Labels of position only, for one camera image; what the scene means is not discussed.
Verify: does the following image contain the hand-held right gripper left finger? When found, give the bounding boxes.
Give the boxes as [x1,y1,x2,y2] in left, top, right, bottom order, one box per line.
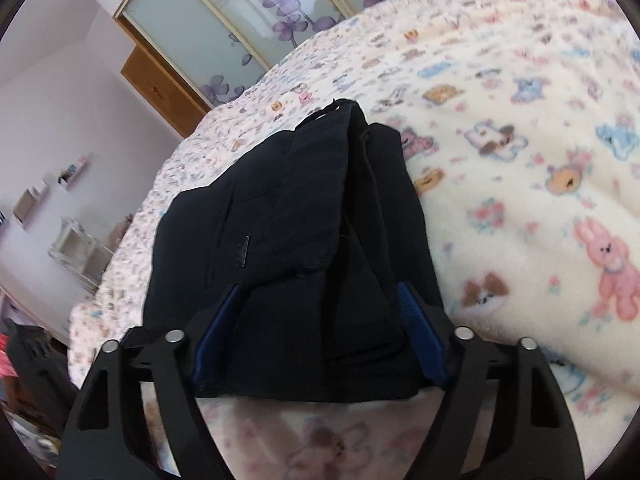
[56,282,246,480]

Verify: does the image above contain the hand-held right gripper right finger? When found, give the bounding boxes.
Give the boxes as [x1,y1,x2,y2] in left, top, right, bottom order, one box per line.
[397,280,586,480]

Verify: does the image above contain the black pants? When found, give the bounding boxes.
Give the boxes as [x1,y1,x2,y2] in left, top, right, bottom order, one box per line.
[142,99,451,403]

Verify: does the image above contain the white storage cart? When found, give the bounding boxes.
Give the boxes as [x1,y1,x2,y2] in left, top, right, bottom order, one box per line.
[48,216,115,293]

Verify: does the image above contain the bear printed blanket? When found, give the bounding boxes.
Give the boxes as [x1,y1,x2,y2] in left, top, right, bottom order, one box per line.
[67,0,640,480]

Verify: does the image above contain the wooden door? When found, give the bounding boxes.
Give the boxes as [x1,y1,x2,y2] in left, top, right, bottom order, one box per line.
[120,42,211,140]

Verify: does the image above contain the wardrobe with floral glass doors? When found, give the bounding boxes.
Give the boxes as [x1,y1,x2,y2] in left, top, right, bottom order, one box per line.
[114,0,436,110]

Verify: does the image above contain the white wall shelf with box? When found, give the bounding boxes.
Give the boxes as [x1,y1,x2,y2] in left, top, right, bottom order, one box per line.
[12,180,51,225]

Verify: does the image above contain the small white wall shelf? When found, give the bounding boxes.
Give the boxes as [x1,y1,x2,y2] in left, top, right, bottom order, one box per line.
[56,155,95,191]

